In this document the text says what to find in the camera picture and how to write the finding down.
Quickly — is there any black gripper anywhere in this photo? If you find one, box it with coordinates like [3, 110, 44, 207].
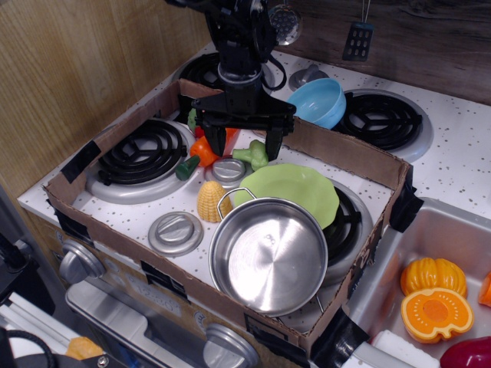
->
[192, 82, 295, 161]

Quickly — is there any green toy broccoli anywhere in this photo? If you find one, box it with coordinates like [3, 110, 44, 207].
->
[232, 140, 269, 171]

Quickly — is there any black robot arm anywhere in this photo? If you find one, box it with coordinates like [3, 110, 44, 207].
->
[171, 1, 296, 160]

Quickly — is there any steel pot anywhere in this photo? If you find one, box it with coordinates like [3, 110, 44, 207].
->
[209, 189, 328, 317]

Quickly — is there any upper grey stove knob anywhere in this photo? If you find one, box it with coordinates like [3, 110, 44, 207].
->
[204, 156, 252, 190]

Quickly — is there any grey stove knob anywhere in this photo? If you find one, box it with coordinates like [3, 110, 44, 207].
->
[148, 212, 204, 257]
[204, 156, 252, 190]
[288, 64, 329, 91]

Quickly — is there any orange toy carrot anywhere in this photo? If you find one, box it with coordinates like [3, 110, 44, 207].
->
[175, 128, 240, 181]

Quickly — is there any red toy strawberry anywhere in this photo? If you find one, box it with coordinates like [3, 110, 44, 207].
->
[187, 108, 205, 138]

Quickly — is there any yellow toy corn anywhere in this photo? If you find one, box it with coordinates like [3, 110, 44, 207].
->
[197, 181, 233, 222]

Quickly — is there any back left black burner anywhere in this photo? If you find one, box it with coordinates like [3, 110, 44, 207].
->
[173, 51, 275, 97]

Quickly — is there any black burner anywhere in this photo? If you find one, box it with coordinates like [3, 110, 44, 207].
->
[322, 181, 373, 288]
[333, 89, 433, 163]
[173, 51, 275, 97]
[86, 118, 196, 205]

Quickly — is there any light green plate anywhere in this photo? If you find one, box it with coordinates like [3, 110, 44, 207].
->
[234, 163, 340, 228]

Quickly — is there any back grey stove knob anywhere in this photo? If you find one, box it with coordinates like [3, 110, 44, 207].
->
[288, 64, 329, 91]

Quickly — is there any light blue bowl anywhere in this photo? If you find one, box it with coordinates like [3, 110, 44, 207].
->
[287, 78, 347, 130]

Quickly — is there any front left black burner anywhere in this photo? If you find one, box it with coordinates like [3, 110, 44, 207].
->
[86, 118, 196, 205]

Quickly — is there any lower grey stove knob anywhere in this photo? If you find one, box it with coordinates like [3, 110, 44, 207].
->
[148, 212, 204, 257]

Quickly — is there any hanging silver slotted spoon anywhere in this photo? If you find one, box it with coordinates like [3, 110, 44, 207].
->
[269, 1, 303, 46]

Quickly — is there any back right black burner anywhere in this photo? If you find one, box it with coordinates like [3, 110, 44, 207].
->
[333, 89, 433, 163]

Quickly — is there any hanging grey spatula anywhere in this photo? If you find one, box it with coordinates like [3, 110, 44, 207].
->
[342, 0, 374, 62]

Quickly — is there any front right black burner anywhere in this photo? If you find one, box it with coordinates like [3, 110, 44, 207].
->
[322, 181, 373, 288]

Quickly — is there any brown cardboard fence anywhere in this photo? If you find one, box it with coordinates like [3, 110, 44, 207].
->
[44, 80, 413, 367]

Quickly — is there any left silver oven knob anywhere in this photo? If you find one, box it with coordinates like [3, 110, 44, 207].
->
[59, 239, 105, 284]

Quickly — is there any silver oven knob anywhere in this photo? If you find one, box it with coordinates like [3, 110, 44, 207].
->
[59, 239, 105, 284]
[203, 324, 260, 368]

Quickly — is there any right silver oven knob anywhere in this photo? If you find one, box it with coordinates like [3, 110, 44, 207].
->
[203, 324, 260, 368]

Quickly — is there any metal sink basin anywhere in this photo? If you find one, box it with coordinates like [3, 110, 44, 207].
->
[347, 199, 490, 359]

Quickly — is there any whole orange toy pumpkin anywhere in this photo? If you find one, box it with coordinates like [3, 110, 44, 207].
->
[400, 258, 468, 298]

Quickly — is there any halved orange toy pumpkin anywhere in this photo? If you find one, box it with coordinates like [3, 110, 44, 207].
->
[400, 287, 474, 343]

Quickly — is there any orange toy at edge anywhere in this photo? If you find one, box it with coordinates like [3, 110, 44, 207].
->
[478, 272, 491, 307]

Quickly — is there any dark red toy vegetable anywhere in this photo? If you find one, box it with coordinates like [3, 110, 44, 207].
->
[440, 337, 490, 368]

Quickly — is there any silver oven door handle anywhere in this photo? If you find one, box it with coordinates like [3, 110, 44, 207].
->
[65, 281, 204, 367]

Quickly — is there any black cable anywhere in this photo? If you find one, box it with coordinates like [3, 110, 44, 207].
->
[0, 329, 58, 368]

